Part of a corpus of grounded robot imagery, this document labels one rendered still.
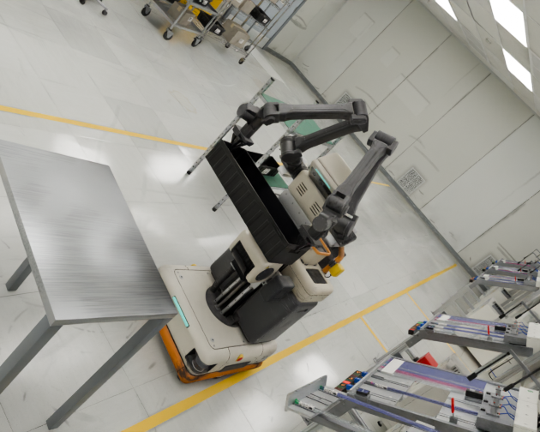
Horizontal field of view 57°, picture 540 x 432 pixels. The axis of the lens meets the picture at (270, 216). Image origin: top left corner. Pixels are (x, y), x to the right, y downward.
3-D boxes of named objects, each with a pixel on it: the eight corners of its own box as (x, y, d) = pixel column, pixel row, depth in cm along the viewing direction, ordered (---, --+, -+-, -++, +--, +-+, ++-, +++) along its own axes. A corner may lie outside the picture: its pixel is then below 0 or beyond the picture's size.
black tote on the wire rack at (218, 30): (205, 29, 742) (211, 21, 737) (195, 16, 751) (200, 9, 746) (220, 38, 777) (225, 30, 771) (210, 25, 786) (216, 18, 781)
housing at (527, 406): (509, 458, 194) (513, 423, 193) (516, 415, 236) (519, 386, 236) (532, 465, 190) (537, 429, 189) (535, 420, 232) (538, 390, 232)
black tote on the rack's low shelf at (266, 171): (242, 172, 421) (250, 163, 416) (231, 157, 426) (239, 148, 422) (274, 177, 470) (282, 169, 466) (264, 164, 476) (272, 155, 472)
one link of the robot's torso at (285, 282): (246, 265, 274) (276, 237, 264) (271, 308, 261) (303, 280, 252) (214, 263, 252) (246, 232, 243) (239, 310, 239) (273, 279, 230)
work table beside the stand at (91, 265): (14, 284, 228) (109, 165, 198) (57, 428, 197) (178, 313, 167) (-102, 283, 191) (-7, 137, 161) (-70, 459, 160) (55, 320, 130)
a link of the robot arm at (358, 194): (400, 146, 210) (380, 135, 213) (399, 138, 197) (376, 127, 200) (348, 237, 213) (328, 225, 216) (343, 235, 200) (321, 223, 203)
